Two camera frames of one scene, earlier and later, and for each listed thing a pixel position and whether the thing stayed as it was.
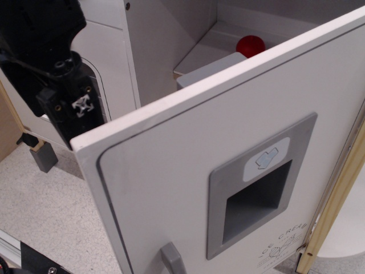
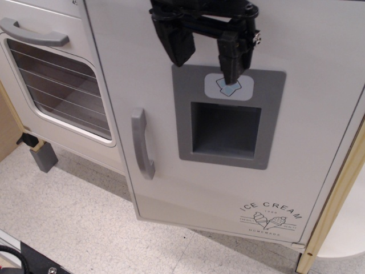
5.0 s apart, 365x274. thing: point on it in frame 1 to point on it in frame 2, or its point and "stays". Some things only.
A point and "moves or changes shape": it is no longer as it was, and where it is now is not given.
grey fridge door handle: (173, 258) to (147, 166)
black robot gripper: (36, 37) to (233, 19)
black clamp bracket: (29, 139) stays
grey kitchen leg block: (45, 157) stays
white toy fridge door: (227, 175) moves or changes shape
